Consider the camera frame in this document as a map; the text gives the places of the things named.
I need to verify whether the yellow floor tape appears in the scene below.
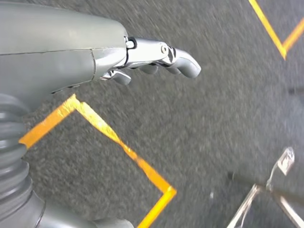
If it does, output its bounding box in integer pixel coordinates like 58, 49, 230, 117
18, 94, 178, 228
248, 0, 304, 60

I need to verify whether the chrome leg frame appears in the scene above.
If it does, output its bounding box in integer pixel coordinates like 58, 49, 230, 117
226, 146, 304, 228

